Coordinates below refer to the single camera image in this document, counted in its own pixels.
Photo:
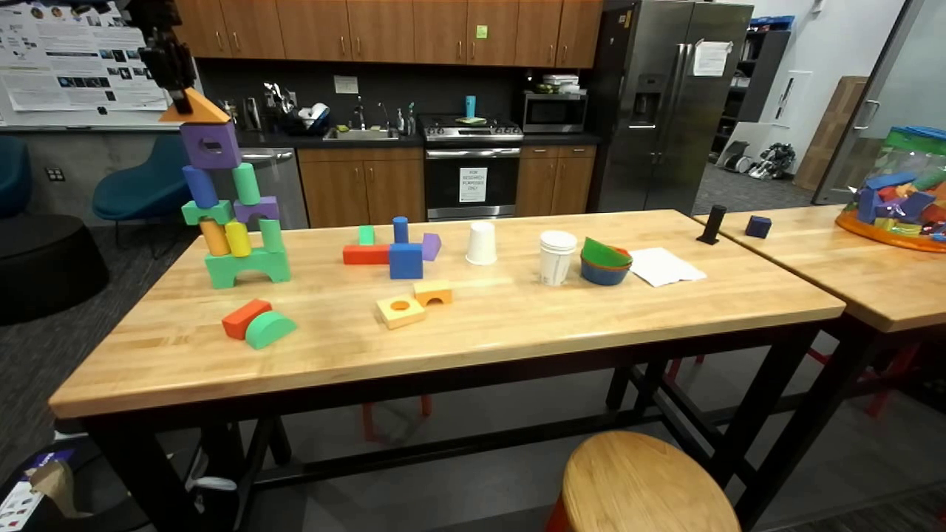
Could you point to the orange tray of toy blocks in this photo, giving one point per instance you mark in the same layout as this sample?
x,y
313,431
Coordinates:
x,y
901,207

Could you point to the blue tilted foam block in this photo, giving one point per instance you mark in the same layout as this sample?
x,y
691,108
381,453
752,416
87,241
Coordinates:
x,y
201,187

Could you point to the stack of coloured bowls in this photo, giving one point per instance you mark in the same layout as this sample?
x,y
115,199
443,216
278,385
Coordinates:
x,y
603,265

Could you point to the green bridge foam block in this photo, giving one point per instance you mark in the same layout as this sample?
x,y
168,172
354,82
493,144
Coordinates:
x,y
267,258

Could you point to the orange triangular foam block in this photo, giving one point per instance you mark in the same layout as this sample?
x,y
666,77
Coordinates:
x,y
201,111

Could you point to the green cylinder foam block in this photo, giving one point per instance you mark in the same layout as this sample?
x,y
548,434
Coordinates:
x,y
247,184

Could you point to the small green cube block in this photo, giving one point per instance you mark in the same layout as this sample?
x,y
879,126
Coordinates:
x,y
363,234

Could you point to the green notched foam block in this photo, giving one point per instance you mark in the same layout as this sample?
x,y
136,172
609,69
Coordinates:
x,y
196,215

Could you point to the yellow arch foam block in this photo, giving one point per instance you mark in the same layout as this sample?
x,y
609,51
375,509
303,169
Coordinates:
x,y
433,295

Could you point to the stainless steel refrigerator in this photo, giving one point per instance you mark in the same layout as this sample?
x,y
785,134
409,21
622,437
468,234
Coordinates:
x,y
653,98

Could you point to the yellow cylinder foam block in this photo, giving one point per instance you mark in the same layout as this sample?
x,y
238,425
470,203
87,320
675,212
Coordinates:
x,y
238,237

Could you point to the orange cylinder foam block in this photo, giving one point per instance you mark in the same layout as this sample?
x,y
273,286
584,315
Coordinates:
x,y
214,237

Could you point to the yellow square block with hole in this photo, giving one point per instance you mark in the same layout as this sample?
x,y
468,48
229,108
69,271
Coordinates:
x,y
400,312

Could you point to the teal cup on stove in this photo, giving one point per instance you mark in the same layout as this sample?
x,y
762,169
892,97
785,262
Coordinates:
x,y
470,105

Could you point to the red half-round foam block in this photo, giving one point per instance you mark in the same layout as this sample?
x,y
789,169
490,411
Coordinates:
x,y
238,320

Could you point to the white paper cup stack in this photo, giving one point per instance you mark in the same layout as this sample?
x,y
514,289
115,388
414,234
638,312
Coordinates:
x,y
555,252

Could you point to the round wooden stool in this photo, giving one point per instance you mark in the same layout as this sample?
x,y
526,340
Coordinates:
x,y
635,482

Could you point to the purple square block with hole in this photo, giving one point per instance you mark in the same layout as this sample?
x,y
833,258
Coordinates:
x,y
210,147

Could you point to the purple arch foam block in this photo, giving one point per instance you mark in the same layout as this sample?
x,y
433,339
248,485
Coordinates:
x,y
264,207

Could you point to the white upside-down cup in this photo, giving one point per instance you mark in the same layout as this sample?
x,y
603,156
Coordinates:
x,y
482,244

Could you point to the kitchen sink with faucet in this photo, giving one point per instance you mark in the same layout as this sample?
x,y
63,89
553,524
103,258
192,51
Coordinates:
x,y
366,123

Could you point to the black round ottoman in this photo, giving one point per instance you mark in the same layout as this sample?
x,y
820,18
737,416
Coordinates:
x,y
44,265

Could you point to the stainless steel oven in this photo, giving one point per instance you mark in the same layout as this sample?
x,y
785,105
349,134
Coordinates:
x,y
470,169

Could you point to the teal armchair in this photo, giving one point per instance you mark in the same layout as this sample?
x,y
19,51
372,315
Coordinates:
x,y
145,190

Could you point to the red rectangular foam block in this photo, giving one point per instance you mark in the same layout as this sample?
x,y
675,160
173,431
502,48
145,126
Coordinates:
x,y
366,255

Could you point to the white wall poster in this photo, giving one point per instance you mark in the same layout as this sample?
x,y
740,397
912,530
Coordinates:
x,y
63,57

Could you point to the black table power post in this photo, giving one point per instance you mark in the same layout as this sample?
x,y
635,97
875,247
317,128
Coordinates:
x,y
712,227

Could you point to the microwave oven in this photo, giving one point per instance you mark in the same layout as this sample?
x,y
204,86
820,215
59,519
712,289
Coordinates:
x,y
553,114

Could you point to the blue cube foam block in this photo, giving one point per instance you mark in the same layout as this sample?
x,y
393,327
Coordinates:
x,y
406,262

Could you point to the small dark blue cube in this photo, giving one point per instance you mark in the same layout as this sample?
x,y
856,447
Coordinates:
x,y
757,227

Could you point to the green half-round foam block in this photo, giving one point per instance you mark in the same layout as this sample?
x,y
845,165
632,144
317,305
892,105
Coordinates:
x,y
267,330

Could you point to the purple half-round foam block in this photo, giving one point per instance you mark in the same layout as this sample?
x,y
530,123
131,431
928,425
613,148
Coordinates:
x,y
430,247

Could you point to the blue cylinder foam block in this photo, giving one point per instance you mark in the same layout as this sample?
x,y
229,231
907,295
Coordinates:
x,y
400,230

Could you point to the stainless steel dishwasher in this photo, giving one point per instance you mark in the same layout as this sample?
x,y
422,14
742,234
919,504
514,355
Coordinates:
x,y
278,176

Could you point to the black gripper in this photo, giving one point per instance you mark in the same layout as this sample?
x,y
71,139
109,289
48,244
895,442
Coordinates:
x,y
162,55

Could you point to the white paper napkin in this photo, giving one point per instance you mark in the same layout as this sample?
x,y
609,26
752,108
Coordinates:
x,y
660,267

